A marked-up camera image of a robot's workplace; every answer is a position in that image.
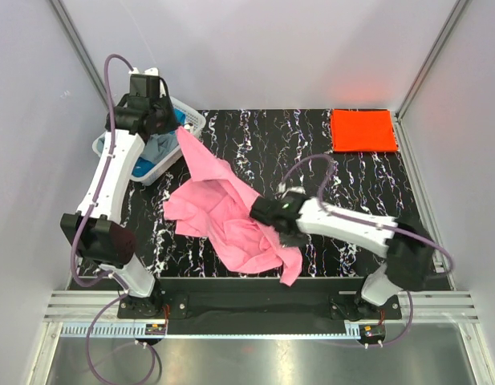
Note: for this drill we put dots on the right aluminium frame post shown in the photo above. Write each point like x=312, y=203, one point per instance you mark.
x=446, y=31

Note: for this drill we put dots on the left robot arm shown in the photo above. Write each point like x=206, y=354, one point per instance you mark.
x=100, y=246

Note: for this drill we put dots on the folded orange t-shirt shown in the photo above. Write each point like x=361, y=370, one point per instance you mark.
x=362, y=131

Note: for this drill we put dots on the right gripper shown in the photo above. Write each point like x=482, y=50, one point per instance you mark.
x=298, y=241

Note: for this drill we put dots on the left aluminium frame post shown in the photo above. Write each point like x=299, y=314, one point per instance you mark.
x=76, y=42

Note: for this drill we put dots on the grey t-shirt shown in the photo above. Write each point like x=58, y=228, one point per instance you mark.
x=158, y=147

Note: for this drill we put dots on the blue t-shirt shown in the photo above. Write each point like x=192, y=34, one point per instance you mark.
x=142, y=167

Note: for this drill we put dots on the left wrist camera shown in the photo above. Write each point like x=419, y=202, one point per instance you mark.
x=146, y=83

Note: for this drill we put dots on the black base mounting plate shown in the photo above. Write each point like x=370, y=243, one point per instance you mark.
x=252, y=303

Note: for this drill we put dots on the aluminium frame post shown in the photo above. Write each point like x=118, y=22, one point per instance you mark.
x=446, y=31
x=76, y=42

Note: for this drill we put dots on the white slotted cable duct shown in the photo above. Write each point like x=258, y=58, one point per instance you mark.
x=146, y=330

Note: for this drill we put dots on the pink t-shirt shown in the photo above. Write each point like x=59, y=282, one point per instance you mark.
x=214, y=203

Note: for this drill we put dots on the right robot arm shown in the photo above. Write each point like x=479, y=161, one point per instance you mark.
x=405, y=246

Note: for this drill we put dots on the white plastic basket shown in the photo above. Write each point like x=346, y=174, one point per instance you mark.
x=163, y=160

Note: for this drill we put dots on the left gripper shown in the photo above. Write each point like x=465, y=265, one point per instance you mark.
x=171, y=124

